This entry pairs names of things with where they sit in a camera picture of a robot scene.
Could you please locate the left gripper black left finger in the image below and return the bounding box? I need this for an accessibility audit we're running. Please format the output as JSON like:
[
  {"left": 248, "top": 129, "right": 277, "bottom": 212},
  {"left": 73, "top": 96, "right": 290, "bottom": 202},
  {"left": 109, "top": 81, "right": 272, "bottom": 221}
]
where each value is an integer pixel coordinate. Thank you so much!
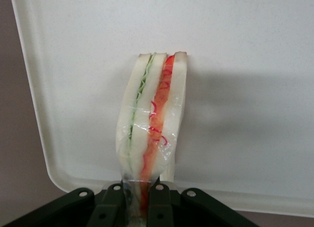
[{"left": 90, "top": 182, "right": 129, "bottom": 227}]

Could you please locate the triangle sandwich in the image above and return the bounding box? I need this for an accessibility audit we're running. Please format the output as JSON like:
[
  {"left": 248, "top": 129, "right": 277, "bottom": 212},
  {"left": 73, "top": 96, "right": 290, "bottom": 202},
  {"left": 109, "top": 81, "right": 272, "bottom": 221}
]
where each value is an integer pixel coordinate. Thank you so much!
[{"left": 115, "top": 51, "right": 188, "bottom": 227}]

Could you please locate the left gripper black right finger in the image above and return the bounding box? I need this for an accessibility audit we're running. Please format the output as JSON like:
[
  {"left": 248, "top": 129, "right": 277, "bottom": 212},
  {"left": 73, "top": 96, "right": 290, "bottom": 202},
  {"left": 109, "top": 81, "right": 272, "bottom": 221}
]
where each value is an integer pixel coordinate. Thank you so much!
[{"left": 146, "top": 183, "right": 176, "bottom": 227}]

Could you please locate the beige plastic tray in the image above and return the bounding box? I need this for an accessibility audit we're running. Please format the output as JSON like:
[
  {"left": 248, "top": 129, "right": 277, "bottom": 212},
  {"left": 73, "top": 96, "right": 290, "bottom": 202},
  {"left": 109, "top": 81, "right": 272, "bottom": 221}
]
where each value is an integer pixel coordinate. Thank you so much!
[{"left": 9, "top": 0, "right": 314, "bottom": 214}]

